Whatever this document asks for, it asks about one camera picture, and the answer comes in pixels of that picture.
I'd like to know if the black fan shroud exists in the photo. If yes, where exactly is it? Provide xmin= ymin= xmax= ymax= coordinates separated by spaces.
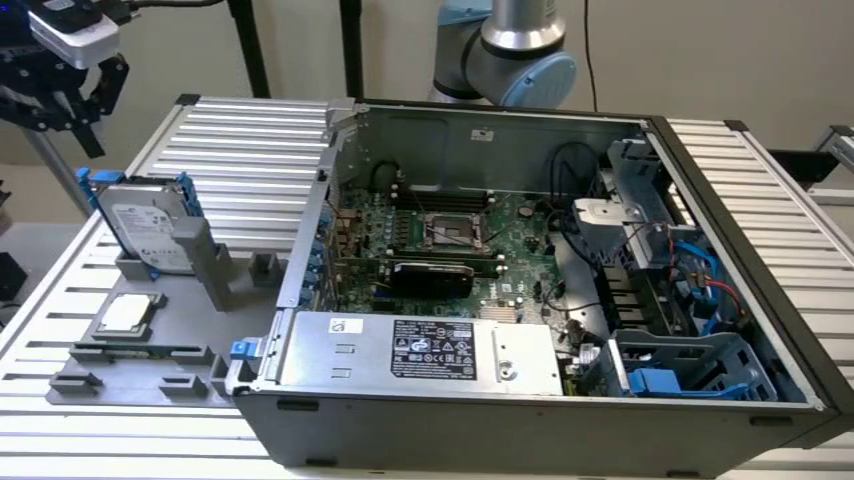
xmin=595 ymin=263 xmax=672 ymax=337

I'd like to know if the black stand pole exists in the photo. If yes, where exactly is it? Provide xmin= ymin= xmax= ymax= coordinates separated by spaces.
xmin=337 ymin=0 xmax=365 ymax=100
xmin=225 ymin=0 xmax=272 ymax=99

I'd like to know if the short thick black cable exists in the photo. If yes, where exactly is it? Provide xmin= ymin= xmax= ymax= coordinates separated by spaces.
xmin=369 ymin=159 xmax=403 ymax=190

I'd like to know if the blue disk carrier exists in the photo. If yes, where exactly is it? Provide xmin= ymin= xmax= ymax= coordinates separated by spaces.
xmin=626 ymin=367 xmax=683 ymax=399

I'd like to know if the aluminium frame post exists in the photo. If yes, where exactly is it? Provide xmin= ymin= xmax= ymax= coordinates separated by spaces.
xmin=24 ymin=127 xmax=93 ymax=217

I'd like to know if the small black box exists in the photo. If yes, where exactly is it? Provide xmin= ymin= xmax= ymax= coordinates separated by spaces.
xmin=0 ymin=252 xmax=29 ymax=302

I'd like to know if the blue drive bay cage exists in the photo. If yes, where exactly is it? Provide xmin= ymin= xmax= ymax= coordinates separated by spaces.
xmin=603 ymin=327 xmax=780 ymax=404

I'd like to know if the hard disk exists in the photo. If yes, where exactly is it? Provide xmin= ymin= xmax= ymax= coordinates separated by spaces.
xmin=76 ymin=167 xmax=203 ymax=281

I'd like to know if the silver CPU chip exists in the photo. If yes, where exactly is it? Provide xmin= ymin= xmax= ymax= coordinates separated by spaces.
xmin=96 ymin=292 xmax=168 ymax=334

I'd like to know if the red black twisted wire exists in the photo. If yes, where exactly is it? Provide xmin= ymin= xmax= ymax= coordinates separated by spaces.
xmin=623 ymin=222 xmax=676 ymax=274

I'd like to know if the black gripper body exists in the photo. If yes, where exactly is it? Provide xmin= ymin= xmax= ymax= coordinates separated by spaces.
xmin=0 ymin=9 xmax=92 ymax=117

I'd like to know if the blue SATA wire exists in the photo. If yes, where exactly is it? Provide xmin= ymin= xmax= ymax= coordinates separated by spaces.
xmin=670 ymin=238 xmax=742 ymax=341

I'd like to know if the black RAM slot bank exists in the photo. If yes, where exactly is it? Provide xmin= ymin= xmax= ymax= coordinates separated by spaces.
xmin=383 ymin=248 xmax=502 ymax=276
xmin=397 ymin=187 xmax=494 ymax=211

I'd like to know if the aluminium side table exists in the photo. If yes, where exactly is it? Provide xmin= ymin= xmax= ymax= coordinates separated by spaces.
xmin=803 ymin=123 xmax=854 ymax=207

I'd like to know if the black graphics card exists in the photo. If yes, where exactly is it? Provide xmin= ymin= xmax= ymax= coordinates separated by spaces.
xmin=377 ymin=258 xmax=479 ymax=301

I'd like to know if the silver chipset heatsink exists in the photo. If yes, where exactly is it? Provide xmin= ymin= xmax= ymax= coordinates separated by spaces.
xmin=478 ymin=304 xmax=523 ymax=324

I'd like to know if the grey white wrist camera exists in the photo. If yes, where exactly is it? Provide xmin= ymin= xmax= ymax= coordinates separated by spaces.
xmin=27 ymin=0 xmax=123 ymax=70

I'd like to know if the red SATA wire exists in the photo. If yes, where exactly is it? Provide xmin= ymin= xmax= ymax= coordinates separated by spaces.
xmin=706 ymin=280 xmax=747 ymax=334

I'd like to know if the metal CPU socket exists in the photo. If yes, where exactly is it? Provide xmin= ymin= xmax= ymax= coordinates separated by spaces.
xmin=407 ymin=210 xmax=496 ymax=251

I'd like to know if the thin black wall cable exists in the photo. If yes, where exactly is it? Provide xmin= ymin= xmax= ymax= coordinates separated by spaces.
xmin=583 ymin=0 xmax=600 ymax=104

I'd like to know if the black open PC case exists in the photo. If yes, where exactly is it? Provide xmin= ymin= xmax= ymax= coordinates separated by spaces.
xmin=229 ymin=97 xmax=842 ymax=466

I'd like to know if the grey plastic parts rack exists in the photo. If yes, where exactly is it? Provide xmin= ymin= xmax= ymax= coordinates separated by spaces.
xmin=44 ymin=219 xmax=292 ymax=406

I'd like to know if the silver power supply unit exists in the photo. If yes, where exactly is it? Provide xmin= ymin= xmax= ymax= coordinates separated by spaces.
xmin=265 ymin=309 xmax=568 ymax=399

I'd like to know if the silver drive bracket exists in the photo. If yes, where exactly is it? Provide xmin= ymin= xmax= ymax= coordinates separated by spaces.
xmin=571 ymin=197 xmax=652 ymax=254

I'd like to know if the grey metal drive cage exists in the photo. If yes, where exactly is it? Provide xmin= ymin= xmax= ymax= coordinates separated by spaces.
xmin=596 ymin=137 xmax=708 ymax=271

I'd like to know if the black looped cable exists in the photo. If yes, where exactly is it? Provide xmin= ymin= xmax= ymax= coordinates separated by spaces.
xmin=547 ymin=141 xmax=602 ymax=201

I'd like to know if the green motherboard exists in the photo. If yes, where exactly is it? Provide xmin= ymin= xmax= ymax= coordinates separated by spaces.
xmin=325 ymin=187 xmax=602 ymax=346

